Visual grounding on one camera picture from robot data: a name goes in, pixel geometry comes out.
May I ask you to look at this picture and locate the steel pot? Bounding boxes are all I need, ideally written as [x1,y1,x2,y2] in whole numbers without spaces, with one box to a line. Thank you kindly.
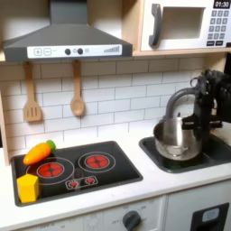
[152,116,203,162]

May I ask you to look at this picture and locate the black curved tap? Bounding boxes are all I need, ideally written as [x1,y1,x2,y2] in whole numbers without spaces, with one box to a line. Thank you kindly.
[163,87,200,121]

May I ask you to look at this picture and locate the black sink basin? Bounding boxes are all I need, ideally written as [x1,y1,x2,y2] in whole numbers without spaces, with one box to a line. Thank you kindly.
[138,132,231,175]

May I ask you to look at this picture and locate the white toy microwave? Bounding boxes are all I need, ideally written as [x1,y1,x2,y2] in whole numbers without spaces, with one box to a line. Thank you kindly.
[140,0,231,52]

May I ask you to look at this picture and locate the black toy stove top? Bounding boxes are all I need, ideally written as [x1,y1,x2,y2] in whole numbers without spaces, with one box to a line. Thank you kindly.
[10,140,144,208]

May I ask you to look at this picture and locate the grey oven knob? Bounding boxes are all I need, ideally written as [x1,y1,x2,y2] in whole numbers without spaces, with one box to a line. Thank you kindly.
[122,209,143,231]

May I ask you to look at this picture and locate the wooden spoon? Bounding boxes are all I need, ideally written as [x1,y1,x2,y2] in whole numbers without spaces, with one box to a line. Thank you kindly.
[69,60,87,117]

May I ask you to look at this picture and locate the grey range hood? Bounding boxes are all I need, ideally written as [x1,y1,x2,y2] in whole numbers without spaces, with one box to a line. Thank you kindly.
[2,0,134,63]

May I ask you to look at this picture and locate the orange toy carrot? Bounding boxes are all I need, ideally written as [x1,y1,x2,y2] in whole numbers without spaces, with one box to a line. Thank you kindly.
[23,139,57,166]

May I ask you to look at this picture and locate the wooden slotted spatula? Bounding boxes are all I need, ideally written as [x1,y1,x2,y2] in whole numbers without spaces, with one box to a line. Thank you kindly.
[23,61,43,123]

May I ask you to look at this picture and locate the yellow block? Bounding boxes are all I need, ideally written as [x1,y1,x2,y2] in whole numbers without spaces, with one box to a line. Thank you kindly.
[16,173,41,204]

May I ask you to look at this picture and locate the black cabinet door handle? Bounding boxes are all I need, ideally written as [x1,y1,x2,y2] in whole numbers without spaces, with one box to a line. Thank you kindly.
[189,202,230,231]

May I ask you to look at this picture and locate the grey microwave door handle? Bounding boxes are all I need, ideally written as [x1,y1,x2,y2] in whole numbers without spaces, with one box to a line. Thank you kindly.
[148,3,163,48]

